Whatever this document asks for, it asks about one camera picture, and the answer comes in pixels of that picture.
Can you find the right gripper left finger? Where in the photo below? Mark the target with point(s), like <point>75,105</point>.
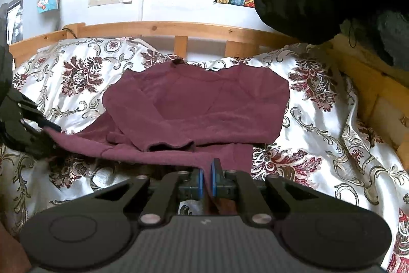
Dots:
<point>153,203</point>

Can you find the dark framed picture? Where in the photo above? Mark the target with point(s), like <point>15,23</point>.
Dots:
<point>12,21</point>

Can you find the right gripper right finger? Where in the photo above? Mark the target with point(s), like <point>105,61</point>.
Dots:
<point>260,203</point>

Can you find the wooden bed frame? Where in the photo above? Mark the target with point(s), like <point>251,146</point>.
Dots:
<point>383,89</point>

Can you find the maroon knit sweater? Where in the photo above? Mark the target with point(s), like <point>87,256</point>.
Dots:
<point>174,114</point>

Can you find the white floral bedspread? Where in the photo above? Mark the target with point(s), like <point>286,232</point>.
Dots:
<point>322,144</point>

